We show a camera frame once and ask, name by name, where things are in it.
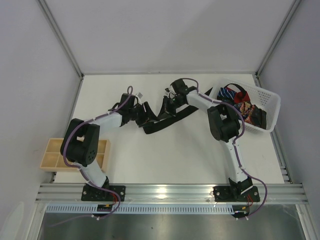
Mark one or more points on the dark patterned tie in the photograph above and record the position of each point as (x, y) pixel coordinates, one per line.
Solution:
(252, 114)

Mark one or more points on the wooden compartment tray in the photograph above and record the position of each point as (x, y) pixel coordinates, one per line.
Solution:
(52, 160)

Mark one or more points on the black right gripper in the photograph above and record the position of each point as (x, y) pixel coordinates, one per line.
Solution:
(169, 105)

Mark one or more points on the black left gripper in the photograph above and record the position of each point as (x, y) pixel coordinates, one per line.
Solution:
(144, 113)

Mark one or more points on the red tie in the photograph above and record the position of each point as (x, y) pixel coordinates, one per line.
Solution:
(241, 96)

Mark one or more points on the blue striped tie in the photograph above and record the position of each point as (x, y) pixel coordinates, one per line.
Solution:
(226, 93)

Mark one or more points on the white slotted cable duct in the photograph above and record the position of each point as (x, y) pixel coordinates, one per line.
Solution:
(215, 209)

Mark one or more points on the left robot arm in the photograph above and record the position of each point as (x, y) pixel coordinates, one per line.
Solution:
(80, 144)

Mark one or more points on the aluminium mounting rail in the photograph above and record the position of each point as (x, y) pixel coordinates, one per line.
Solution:
(170, 193)

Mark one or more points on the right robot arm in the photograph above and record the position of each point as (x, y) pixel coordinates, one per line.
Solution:
(224, 126)

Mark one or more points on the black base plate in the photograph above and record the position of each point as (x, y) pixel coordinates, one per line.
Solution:
(92, 194)
(226, 193)

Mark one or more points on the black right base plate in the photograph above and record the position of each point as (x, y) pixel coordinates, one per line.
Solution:
(226, 193)

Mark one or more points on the white plastic basket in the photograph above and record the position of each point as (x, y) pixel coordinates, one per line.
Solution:
(259, 107)

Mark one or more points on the black tie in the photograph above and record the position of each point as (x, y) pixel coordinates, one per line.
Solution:
(181, 113)

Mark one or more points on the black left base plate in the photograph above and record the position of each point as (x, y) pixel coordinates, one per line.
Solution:
(92, 194)

